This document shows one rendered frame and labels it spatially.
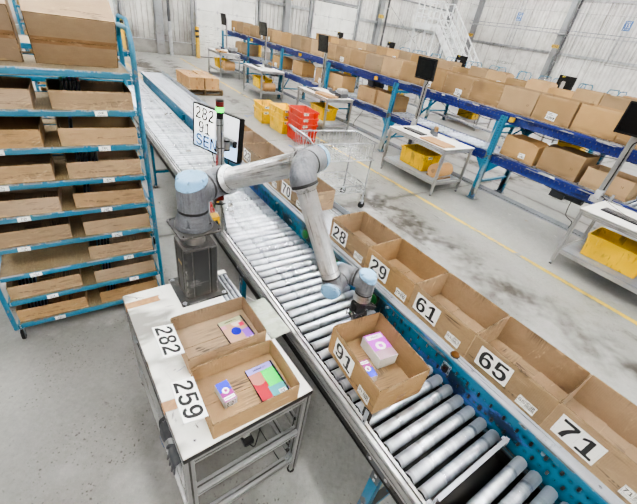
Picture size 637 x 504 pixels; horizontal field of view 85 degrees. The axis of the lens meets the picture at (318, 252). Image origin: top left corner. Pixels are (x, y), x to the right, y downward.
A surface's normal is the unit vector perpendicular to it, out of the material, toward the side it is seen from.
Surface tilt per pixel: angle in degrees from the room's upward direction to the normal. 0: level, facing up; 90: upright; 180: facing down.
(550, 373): 89
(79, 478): 0
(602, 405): 89
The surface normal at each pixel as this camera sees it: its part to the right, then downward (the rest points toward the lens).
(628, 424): -0.83, 0.18
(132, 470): 0.14, -0.83
